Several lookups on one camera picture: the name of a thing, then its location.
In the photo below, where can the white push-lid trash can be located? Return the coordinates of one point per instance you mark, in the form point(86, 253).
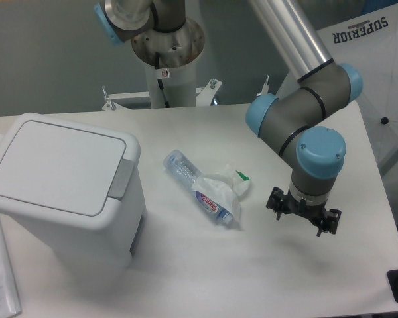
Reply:
point(74, 186)

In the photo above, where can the crumpled white plastic wrapper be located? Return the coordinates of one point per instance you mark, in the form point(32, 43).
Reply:
point(224, 189)

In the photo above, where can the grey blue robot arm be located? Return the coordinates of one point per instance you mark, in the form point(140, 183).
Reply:
point(290, 126)

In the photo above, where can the white Superior umbrella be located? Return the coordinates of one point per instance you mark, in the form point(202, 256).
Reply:
point(370, 44)

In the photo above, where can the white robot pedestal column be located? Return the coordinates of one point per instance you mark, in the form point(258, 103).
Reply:
point(171, 57)

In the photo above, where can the white metal base frame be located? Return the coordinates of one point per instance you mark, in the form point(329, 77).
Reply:
point(164, 98)

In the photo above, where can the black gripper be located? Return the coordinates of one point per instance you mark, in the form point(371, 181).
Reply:
point(326, 221)

